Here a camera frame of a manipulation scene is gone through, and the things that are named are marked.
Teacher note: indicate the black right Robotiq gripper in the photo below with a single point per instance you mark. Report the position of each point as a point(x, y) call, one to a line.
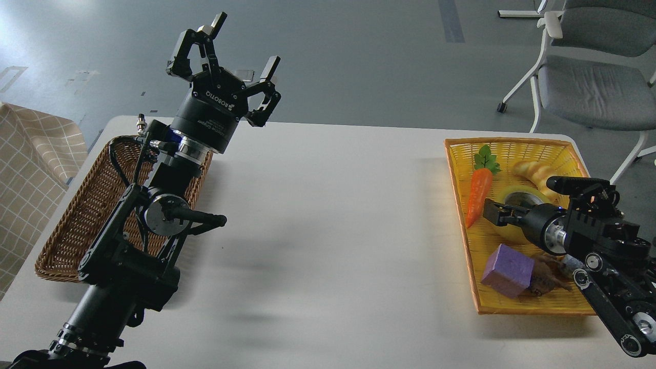
point(542, 224)

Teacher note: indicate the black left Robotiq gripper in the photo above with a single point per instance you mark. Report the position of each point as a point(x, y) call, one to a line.
point(210, 113)

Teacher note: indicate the yellow tape roll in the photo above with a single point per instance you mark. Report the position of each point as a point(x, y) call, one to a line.
point(515, 197)

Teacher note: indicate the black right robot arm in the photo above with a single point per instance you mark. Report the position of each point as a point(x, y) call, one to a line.
point(617, 276)

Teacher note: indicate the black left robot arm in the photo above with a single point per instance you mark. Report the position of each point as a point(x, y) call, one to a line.
point(130, 264)

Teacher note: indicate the orange toy carrot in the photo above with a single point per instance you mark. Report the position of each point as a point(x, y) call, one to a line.
point(485, 168)

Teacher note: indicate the toy bread croissant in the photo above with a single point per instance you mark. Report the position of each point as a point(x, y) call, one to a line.
point(538, 173)

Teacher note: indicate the purple foam block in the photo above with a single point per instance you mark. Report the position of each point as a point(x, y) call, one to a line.
point(508, 271)

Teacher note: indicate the yellow plastic basket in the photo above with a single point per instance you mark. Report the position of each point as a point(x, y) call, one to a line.
point(480, 240)

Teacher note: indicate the brown toy figure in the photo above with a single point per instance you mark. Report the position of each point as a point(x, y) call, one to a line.
point(543, 279)

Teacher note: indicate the small jar with lid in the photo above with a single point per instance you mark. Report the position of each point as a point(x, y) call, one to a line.
point(568, 264)

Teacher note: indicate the brown wicker basket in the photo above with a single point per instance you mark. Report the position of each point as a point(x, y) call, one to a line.
point(90, 208)

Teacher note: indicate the grey office chair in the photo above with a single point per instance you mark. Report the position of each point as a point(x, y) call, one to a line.
point(592, 93)

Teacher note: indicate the beige checkered cloth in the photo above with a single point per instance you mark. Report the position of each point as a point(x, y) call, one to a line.
point(40, 154)

